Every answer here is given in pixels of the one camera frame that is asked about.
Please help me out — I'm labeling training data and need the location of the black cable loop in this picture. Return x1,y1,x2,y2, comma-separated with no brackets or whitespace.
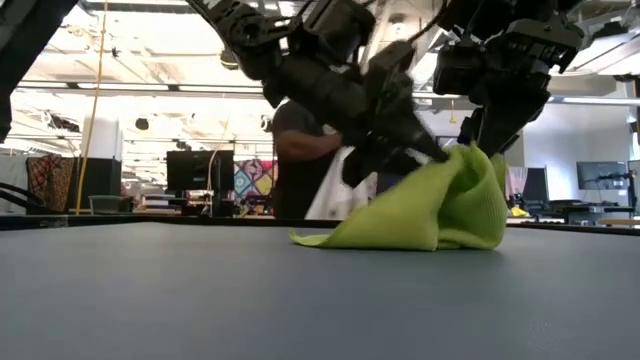
0,181,51,215

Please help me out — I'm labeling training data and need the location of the standing person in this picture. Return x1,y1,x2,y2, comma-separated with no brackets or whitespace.
271,98,346,220

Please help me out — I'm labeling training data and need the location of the large black monitor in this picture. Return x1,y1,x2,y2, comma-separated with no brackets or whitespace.
166,149,235,193

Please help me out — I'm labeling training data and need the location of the grey plastic bin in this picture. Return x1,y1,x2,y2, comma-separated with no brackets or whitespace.
88,194,123,215

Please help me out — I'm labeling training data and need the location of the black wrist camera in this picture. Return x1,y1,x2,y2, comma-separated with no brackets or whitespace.
432,42,484,97
304,0,377,64

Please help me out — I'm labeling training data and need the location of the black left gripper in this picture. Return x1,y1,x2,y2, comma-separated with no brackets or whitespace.
187,0,429,189

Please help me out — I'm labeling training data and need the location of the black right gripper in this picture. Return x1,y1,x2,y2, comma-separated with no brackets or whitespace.
458,19,585,157

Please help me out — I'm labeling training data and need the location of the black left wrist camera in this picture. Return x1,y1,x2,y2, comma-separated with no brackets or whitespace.
304,0,377,64

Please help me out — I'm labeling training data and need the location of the yellow cable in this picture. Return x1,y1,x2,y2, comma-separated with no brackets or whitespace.
74,0,109,216

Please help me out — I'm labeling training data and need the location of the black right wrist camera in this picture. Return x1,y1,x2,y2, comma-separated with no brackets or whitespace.
432,42,484,97

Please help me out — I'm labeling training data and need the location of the small black monitor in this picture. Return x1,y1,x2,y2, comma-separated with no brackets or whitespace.
576,160,629,191

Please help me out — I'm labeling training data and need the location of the grey hanging cloth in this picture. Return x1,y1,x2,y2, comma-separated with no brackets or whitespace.
0,154,29,215

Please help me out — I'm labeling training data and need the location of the black chair back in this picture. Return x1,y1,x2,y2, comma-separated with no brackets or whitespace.
522,167,550,204

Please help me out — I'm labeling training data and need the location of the white cloth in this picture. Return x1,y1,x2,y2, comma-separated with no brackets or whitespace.
304,144,380,221

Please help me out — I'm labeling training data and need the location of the colourful patchwork quilt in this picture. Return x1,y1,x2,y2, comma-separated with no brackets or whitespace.
233,159,275,202

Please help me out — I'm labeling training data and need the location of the black cabinet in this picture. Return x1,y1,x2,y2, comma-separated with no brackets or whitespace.
74,157,123,214

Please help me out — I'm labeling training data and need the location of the lime green towel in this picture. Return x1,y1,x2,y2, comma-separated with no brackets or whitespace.
288,141,510,252

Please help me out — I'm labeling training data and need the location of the black table frame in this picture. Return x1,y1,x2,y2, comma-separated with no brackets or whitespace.
0,213,640,237

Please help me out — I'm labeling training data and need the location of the pink hanging cloth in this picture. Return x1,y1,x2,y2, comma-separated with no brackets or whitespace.
505,165,529,199

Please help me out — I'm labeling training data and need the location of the black background desk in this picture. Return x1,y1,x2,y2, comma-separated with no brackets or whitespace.
548,199,636,224

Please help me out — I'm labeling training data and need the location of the red patterned cloth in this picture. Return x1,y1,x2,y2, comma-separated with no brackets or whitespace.
25,154,76,214

